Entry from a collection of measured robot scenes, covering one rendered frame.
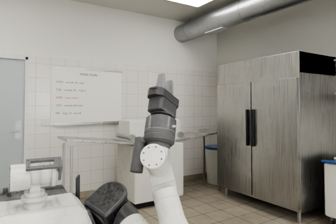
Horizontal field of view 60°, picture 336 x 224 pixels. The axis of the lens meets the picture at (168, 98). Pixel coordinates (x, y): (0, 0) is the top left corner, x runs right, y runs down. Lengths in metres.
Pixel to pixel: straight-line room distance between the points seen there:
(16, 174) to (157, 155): 0.35
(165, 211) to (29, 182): 0.35
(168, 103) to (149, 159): 0.18
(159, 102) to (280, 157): 3.20
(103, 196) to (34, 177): 0.20
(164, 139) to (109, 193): 0.25
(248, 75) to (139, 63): 1.88
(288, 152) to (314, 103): 0.70
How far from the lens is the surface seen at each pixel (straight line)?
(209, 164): 5.43
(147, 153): 0.75
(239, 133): 4.32
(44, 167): 0.82
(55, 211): 0.84
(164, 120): 0.79
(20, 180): 0.83
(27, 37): 4.60
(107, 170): 4.88
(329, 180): 3.92
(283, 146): 3.87
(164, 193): 0.75
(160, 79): 0.87
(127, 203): 0.90
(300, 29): 4.93
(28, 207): 0.86
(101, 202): 0.89
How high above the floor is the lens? 1.37
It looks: 2 degrees up
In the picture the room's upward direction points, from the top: straight up
